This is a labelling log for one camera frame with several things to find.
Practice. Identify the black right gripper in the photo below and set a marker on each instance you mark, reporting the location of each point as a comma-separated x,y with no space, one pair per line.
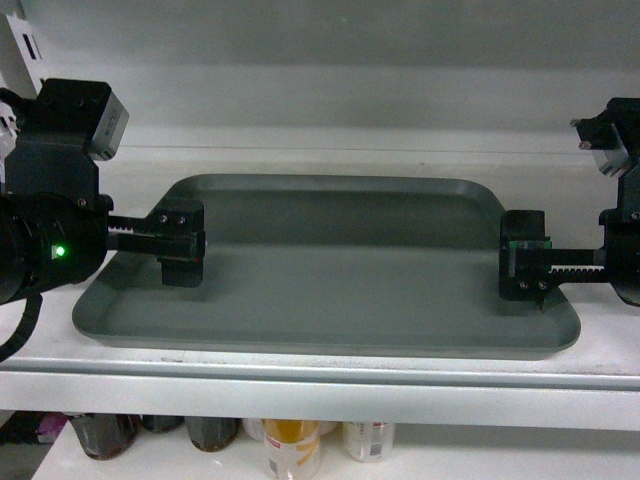
524,243

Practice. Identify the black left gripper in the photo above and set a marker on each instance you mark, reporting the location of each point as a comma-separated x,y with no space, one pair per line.
53,217

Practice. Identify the grey rectangular serving tray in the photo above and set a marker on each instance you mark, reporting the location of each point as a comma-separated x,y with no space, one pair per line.
364,266

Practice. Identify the white upper shelf board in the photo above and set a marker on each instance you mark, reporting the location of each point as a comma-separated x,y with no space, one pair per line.
593,384

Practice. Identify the dark tea bottle middle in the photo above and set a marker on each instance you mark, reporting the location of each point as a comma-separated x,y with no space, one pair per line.
212,434

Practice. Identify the dark tea bottle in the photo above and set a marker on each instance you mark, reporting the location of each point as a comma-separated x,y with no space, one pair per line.
103,436
212,434

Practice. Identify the dark tea bottle left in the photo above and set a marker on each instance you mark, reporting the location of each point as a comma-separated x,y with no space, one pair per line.
103,436

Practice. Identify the orange juice bottle front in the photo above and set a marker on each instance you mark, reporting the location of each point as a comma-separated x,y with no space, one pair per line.
292,448

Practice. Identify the orange juice bottle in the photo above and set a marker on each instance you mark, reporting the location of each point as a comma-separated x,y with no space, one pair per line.
368,441
292,448

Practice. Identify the white slotted shelf upright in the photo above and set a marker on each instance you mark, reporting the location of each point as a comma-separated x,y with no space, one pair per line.
23,69

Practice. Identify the orange juice bottle right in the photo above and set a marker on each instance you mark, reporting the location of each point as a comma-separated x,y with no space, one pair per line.
368,441

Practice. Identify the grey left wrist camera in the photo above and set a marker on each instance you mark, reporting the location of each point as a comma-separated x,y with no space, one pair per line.
109,130

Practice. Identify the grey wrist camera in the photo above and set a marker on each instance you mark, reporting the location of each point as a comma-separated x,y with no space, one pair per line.
600,136
109,130

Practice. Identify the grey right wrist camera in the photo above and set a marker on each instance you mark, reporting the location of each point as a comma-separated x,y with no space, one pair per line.
600,136

